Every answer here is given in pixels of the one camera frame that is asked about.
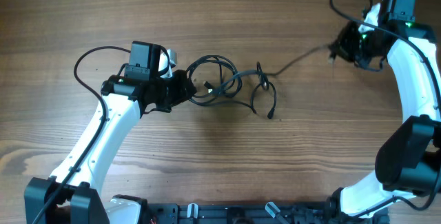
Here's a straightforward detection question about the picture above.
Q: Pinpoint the thin black USB cable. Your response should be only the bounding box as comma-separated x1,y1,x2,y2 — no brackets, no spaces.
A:
191,43,337,114

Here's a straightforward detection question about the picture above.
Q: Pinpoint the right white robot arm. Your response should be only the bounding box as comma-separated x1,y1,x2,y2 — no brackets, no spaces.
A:
326,0,440,223

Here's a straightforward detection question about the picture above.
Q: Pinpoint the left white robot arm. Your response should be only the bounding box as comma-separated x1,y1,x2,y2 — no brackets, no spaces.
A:
24,41,196,223

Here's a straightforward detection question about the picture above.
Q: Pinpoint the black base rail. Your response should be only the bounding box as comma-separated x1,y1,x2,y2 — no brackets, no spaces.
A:
143,202,390,224

